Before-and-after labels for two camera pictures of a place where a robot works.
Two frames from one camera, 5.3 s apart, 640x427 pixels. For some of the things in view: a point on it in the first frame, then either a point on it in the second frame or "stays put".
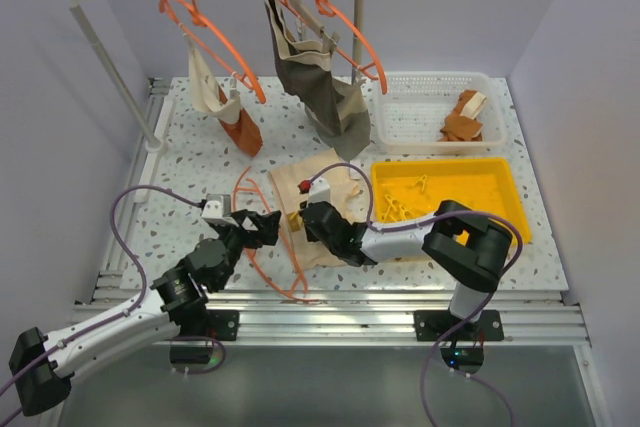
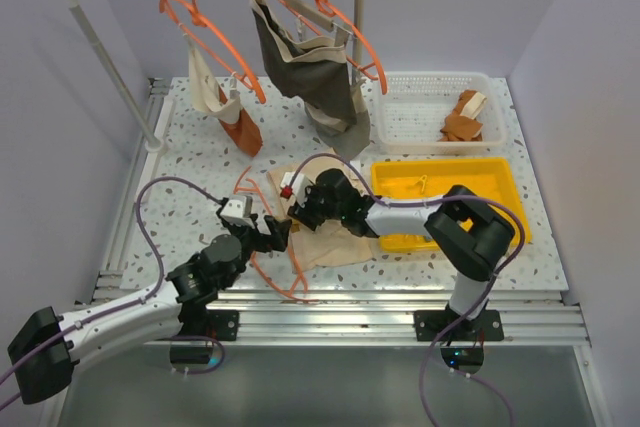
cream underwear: [290, 181] stays put
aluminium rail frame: [306, 316] stays put
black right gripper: [311, 236] → [304, 215]
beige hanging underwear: [207, 93] stays put
